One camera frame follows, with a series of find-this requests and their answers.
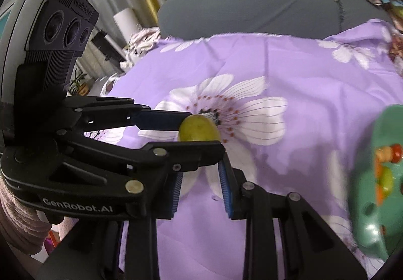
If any yellow-green lime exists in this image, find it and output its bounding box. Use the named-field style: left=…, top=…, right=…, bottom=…
left=178, top=114, right=221, bottom=142

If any small yellow fruit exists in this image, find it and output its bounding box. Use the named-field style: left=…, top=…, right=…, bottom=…
left=376, top=146, right=393, bottom=163

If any green plastic bowl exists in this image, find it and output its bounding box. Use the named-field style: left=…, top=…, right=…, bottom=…
left=348, top=105, right=402, bottom=261

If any white paper roll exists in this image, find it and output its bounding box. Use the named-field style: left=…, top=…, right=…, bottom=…
left=113, top=8, right=143, bottom=43

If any red tomato upper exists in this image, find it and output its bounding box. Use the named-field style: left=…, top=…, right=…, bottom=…
left=391, top=144, right=402, bottom=164

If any grey sofa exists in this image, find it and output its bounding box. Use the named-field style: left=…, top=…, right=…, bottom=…
left=158, top=0, right=393, bottom=40

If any pile of folded clothes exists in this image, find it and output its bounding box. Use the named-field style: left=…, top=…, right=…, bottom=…
left=381, top=0, right=403, bottom=33

